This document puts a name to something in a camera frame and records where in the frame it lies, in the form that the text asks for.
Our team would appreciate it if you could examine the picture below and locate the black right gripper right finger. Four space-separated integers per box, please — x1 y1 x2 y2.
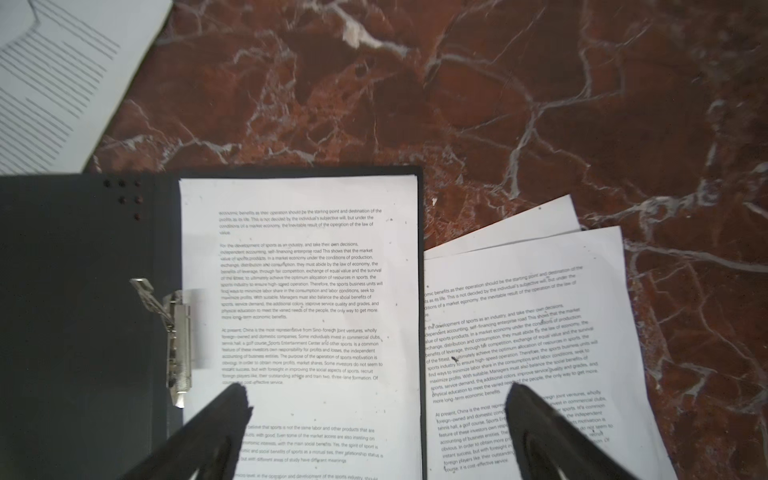
505 383 634 479

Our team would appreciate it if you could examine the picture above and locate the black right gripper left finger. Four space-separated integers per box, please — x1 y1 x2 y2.
123 383 253 479

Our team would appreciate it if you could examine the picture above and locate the printed paper stack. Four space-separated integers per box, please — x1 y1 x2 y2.
425 226 675 479
424 195 580 260

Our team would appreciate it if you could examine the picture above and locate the black file folder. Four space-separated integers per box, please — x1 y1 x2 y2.
1 166 426 479

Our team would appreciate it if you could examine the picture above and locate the silver folder clip mechanism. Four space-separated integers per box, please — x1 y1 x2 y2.
130 278 192 409

